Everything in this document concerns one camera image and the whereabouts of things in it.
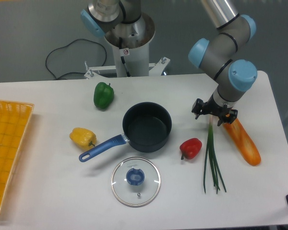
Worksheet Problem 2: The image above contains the yellow bell pepper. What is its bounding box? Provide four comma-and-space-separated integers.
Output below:
69, 127, 96, 149

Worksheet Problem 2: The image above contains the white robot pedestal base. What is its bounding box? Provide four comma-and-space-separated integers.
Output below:
84, 14, 171, 79

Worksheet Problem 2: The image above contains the green onion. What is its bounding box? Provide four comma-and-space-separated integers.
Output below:
203, 116, 227, 194

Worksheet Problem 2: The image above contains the glass lid blue knob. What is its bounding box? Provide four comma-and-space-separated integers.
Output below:
110, 157, 161, 207

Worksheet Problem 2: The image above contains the black saucepan blue handle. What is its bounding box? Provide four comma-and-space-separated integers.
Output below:
79, 102, 172, 162

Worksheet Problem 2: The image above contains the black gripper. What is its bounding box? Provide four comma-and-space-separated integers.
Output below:
192, 98, 238, 127

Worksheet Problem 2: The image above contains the yellow wicker basket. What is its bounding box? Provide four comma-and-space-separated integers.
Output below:
0, 100, 34, 212

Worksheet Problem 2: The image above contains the green bell pepper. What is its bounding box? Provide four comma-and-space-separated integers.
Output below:
93, 82, 114, 110

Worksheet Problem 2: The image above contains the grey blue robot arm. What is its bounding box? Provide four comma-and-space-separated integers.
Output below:
80, 0, 257, 124

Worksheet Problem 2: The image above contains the red bell pepper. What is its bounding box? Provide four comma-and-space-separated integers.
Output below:
180, 138, 202, 160

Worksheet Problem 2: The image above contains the orange baguette bread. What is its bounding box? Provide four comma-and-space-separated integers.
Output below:
223, 118, 261, 166

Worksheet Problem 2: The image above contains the black floor cable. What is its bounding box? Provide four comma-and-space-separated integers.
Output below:
45, 38, 108, 81

